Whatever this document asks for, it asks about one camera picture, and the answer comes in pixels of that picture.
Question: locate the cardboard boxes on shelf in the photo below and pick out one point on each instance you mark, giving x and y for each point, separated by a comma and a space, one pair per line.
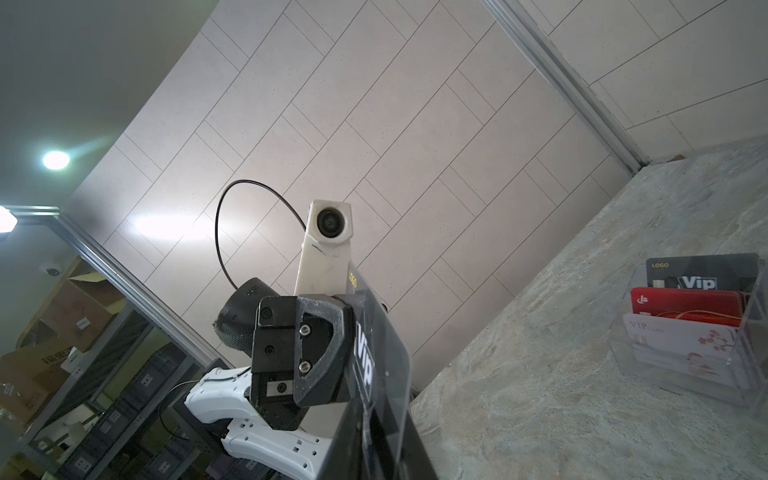
71, 318

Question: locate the clear acrylic card stand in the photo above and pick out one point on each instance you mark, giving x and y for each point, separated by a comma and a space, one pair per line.
751, 344

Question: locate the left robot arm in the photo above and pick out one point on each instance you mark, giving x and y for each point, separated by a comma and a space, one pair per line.
221, 398

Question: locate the red card in stand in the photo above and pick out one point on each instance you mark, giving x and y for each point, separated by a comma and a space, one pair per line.
711, 306

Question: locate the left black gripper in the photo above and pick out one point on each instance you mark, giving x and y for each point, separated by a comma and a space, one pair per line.
301, 349

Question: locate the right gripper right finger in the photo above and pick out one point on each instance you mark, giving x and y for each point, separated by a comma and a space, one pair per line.
414, 463

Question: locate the black VIP card in stand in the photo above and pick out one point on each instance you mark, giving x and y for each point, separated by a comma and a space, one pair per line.
727, 272

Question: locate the white VIP card in stand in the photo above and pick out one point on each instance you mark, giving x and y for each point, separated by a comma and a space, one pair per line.
702, 350

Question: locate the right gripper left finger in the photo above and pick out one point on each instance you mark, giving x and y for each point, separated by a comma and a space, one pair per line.
345, 457

